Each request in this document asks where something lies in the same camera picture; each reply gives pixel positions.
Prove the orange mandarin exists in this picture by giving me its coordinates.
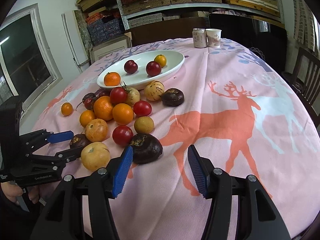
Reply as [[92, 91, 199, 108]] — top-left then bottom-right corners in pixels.
[[112, 103, 134, 125]]

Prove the large orange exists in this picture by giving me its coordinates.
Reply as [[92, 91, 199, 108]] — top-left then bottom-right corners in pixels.
[[93, 96, 113, 121]]

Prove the yellow spotted passion fruit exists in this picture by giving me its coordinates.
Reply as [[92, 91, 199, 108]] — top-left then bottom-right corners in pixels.
[[144, 81, 165, 101]]

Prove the person's left hand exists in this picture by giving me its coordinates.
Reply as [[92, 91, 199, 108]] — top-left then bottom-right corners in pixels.
[[1, 182, 40, 204]]

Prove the pale yellow round fruit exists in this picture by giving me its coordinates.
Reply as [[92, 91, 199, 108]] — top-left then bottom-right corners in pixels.
[[81, 142, 111, 172]]

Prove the small kumquat orange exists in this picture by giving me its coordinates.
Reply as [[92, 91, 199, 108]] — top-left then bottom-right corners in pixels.
[[61, 102, 73, 116]]

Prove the red cherry tomato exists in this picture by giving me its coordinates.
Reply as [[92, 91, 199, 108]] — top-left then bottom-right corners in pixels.
[[112, 126, 133, 147]]

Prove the dark mangosteen near gripper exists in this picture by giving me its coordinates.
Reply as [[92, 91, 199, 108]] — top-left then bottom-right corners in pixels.
[[129, 133, 163, 164]]

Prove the pink deer tablecloth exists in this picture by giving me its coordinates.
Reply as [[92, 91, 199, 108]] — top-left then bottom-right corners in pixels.
[[34, 39, 319, 239]]

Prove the small tangerine in plate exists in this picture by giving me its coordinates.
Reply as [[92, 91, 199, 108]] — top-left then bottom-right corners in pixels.
[[104, 72, 121, 87]]

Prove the cardboard box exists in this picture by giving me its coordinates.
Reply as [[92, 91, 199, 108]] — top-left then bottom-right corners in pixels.
[[90, 33, 132, 64]]

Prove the white oval plate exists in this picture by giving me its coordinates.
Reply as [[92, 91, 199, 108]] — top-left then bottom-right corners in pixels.
[[97, 50, 184, 90]]

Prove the dark red plum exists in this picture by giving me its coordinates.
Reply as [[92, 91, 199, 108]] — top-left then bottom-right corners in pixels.
[[124, 60, 138, 74], [146, 61, 162, 77]]

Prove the dark red plum right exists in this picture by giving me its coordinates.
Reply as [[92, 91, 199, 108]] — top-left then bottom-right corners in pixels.
[[146, 61, 162, 77]]

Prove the small yellow orange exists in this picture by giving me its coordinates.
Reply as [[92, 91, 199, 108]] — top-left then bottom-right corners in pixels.
[[154, 54, 167, 68]]

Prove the dark wooden chair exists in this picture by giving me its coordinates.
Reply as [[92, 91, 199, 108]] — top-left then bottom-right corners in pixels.
[[281, 47, 319, 128]]

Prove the pink drink can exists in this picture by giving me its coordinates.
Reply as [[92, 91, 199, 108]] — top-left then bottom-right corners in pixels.
[[192, 28, 208, 48]]

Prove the white paper cup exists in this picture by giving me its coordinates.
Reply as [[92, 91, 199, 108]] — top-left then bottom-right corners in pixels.
[[206, 29, 221, 48]]

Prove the window with white frame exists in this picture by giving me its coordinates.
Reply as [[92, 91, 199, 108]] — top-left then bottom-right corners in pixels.
[[1, 4, 62, 111]]

